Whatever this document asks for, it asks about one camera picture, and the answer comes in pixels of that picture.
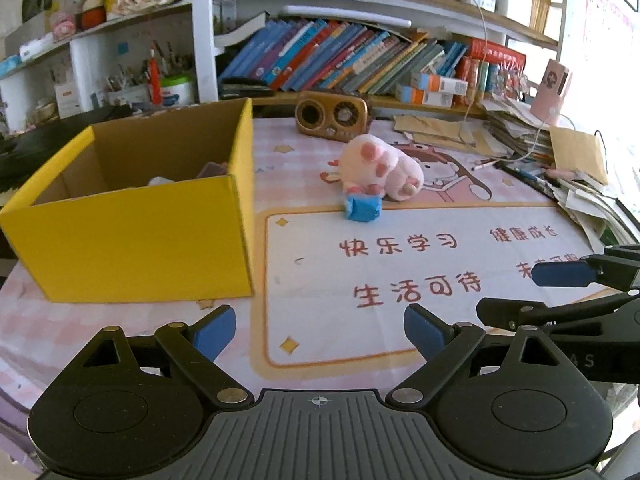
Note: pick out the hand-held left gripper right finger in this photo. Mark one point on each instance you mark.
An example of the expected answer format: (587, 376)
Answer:
(425, 332)

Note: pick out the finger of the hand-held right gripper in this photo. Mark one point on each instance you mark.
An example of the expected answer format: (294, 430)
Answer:
(560, 272)
(520, 315)

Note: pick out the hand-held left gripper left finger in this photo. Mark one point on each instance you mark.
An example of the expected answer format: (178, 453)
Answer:
(215, 332)

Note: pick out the yellow cardboard box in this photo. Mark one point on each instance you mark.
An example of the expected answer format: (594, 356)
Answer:
(140, 240)

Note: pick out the white glue bottle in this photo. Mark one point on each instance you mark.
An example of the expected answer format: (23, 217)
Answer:
(161, 181)

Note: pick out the pile of papers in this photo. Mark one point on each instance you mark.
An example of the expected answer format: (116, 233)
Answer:
(600, 210)

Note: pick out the black pen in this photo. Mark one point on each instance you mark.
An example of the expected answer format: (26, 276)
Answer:
(525, 176)

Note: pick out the printed white desk mat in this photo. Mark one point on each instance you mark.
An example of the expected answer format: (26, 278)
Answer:
(320, 310)

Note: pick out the brown paper envelope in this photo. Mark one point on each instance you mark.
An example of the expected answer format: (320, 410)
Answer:
(577, 155)

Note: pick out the small blue packet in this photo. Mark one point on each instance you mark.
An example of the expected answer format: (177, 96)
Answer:
(362, 208)

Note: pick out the pink plush pig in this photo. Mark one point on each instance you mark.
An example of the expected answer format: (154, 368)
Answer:
(380, 165)

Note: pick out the pink card box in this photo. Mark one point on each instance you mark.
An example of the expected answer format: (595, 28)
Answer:
(550, 90)

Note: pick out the flat brown paper sheets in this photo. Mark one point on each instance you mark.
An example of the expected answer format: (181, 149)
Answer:
(440, 132)

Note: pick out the red book set box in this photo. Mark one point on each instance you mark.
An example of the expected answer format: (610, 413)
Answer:
(492, 60)

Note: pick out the brown retro radio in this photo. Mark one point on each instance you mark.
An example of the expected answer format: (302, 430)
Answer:
(332, 115)

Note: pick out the white jar green lid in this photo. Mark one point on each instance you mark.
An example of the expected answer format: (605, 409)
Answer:
(177, 92)

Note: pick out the pen holder with pens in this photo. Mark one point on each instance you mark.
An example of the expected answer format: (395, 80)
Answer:
(127, 96)

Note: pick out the black keyboard piano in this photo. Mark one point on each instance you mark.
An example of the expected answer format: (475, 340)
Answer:
(30, 145)

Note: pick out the white storage container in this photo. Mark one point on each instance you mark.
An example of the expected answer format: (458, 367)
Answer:
(515, 5)

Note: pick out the white box red label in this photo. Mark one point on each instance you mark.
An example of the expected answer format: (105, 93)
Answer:
(67, 100)

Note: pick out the row of slanted books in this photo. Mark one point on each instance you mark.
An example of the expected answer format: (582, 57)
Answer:
(340, 57)

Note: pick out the white bookshelf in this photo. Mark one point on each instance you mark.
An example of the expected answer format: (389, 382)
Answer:
(205, 35)

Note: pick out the blue tissue pack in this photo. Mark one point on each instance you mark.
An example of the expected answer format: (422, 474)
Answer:
(10, 66)

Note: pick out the white wipes pack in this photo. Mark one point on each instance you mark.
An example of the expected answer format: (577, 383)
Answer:
(36, 46)

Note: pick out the red round doll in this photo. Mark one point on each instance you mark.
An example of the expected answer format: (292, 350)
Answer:
(93, 12)

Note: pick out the pink wall poster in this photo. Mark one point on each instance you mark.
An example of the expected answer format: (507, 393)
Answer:
(610, 20)

